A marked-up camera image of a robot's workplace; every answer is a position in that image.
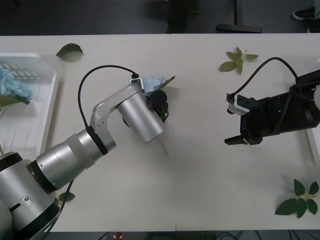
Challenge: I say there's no shallow white box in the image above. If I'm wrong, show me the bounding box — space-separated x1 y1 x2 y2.
0 52 61 156

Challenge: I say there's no dark green leaf twig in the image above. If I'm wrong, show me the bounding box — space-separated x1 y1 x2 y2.
56 191 76 203
274 178 320 219

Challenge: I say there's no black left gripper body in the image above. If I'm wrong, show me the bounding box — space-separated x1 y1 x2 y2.
149 102 171 124

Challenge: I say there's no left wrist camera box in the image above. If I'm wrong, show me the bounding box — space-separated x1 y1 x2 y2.
128 77 145 91

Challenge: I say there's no pale green leaf twig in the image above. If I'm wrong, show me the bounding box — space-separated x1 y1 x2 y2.
219 46 260 75

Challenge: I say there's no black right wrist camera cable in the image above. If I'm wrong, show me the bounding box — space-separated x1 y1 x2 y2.
226 56 301 101

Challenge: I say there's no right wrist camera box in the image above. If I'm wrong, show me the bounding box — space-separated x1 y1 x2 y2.
226 93 254 116

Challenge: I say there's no single loose green leaf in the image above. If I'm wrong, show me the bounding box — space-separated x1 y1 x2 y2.
55 42 85 57

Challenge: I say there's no black left wrist camera cable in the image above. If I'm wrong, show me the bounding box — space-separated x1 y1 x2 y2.
77 64 140 129

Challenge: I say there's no pale blue flower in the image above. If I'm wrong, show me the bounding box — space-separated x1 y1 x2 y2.
143 73 177 158
0 68 34 111

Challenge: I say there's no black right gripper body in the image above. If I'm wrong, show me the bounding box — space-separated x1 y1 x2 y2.
239 91 317 146

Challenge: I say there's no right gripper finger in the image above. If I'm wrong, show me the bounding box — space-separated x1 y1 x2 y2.
224 135 251 146

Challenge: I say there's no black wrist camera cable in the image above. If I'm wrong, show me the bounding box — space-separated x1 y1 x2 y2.
226 56 301 101
77 64 140 129

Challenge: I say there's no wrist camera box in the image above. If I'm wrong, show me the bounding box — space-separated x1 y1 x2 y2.
128 77 145 91
226 93 254 116

